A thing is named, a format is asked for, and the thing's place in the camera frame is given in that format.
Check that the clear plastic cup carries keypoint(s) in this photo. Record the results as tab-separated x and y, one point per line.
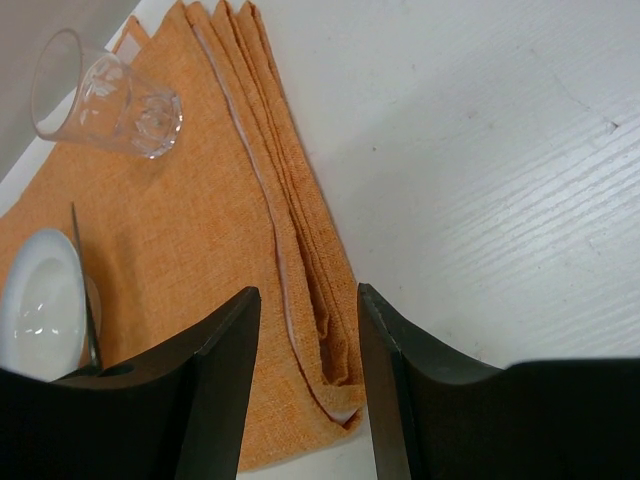
86	95

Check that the white paper plate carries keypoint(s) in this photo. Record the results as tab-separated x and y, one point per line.
43	329

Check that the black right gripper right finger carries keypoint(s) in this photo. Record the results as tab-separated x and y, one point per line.
436	413

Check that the orange cloth placemat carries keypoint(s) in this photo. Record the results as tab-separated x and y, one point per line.
233	204

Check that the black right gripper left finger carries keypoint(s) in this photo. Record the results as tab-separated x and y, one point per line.
175	411

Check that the black knife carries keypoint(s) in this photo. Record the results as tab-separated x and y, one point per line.
95	363

